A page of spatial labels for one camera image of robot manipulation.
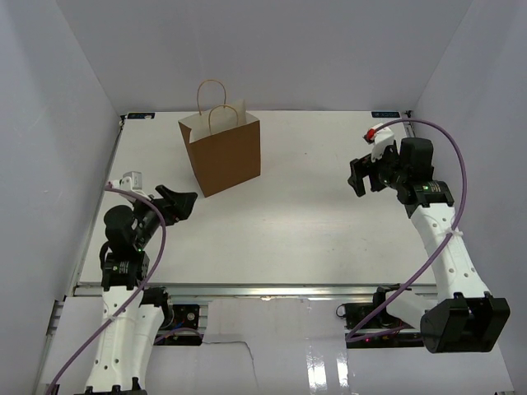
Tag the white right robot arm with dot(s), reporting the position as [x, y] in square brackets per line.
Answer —
[466, 316]

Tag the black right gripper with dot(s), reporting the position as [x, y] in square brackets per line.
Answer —
[365, 167]

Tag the blue label sticker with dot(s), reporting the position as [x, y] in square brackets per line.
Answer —
[385, 114]
[137, 115]

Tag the blue label sticker left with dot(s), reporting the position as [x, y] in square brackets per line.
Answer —
[137, 115]

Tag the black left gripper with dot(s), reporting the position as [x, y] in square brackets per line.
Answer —
[182, 203]

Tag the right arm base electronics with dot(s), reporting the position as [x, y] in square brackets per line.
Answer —
[400, 334]

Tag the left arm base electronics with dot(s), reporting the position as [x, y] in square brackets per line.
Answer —
[180, 323]

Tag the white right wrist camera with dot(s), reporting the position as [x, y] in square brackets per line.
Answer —
[379, 139]

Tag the brown paper bag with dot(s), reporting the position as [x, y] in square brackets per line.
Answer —
[223, 143]

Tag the blue label sticker right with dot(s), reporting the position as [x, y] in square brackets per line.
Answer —
[385, 114]

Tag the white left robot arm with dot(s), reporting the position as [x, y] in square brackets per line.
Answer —
[132, 312]

